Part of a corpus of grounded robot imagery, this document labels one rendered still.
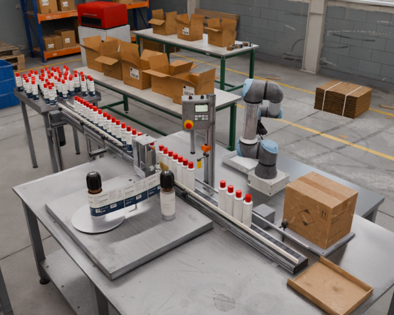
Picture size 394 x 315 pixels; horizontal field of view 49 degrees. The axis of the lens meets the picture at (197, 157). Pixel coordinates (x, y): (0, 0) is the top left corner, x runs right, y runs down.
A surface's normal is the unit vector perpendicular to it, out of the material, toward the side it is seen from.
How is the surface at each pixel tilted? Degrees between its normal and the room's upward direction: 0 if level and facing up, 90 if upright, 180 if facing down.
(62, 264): 0
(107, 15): 90
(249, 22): 90
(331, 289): 0
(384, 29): 90
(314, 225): 90
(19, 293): 0
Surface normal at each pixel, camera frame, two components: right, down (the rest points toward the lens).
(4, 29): 0.69, 0.33
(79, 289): 0.00, -0.89
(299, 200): -0.76, 0.30
